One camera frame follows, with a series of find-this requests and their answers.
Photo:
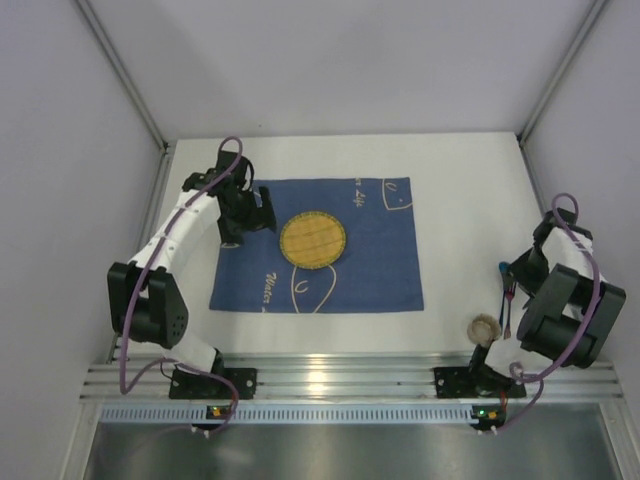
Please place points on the aluminium rail base frame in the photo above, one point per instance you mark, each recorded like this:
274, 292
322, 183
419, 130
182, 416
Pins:
404, 377

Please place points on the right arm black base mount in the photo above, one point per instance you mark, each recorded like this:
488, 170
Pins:
460, 382

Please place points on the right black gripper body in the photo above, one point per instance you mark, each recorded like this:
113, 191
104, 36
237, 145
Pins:
520, 270

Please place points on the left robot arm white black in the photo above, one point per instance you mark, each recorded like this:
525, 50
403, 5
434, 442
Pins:
146, 304

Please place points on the white perforated cable duct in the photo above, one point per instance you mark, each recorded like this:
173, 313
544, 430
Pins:
294, 414

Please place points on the small beige round cup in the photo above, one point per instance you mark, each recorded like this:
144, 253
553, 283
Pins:
483, 330

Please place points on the blue placemat cloth gold pattern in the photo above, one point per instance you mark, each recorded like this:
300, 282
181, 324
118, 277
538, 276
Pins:
378, 271

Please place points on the iridescent purple fork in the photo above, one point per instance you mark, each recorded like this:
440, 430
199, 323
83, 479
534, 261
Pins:
508, 298

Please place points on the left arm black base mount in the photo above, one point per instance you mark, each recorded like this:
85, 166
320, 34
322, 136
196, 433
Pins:
190, 386

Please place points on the yellow woven round coaster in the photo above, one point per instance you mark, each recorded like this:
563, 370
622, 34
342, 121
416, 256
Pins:
312, 240

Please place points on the blue handled cutlery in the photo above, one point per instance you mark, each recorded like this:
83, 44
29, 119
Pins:
503, 270

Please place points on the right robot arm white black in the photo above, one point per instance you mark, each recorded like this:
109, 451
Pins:
557, 308

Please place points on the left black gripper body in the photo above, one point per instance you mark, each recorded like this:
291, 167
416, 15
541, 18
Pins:
261, 215

